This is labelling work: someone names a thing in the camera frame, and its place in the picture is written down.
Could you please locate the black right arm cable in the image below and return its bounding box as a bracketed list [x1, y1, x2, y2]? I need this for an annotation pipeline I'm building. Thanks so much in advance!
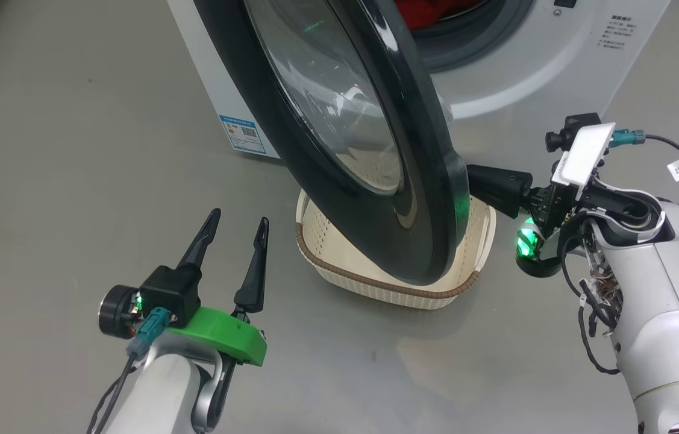
[559, 229, 623, 376]

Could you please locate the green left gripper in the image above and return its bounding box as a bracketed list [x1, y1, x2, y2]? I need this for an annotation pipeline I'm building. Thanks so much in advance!
[98, 209, 269, 367]

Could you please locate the red garment with white stripes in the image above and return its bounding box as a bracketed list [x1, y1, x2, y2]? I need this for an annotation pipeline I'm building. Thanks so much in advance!
[393, 0, 496, 31]

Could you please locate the right camera cable teal plug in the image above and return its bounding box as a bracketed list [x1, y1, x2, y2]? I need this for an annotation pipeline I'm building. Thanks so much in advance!
[610, 128, 679, 254]

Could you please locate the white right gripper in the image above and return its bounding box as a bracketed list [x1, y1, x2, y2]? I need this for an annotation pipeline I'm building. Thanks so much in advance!
[467, 123, 616, 278]

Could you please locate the grey rubber door gasket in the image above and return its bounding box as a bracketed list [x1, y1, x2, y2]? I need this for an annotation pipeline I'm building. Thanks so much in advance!
[411, 0, 536, 73]

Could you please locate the cream laundry basket brown rim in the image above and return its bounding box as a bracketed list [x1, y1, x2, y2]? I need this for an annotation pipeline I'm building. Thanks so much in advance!
[295, 188, 496, 310]

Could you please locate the white front-load washing machine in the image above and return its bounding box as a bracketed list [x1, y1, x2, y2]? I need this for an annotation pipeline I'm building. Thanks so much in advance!
[167, 0, 671, 160]

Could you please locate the black round glass washer door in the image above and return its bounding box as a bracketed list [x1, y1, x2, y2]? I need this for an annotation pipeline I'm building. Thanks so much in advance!
[193, 0, 471, 287]

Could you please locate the blue energy label sticker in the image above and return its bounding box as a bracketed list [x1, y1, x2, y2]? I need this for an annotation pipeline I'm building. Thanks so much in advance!
[219, 115, 268, 156]

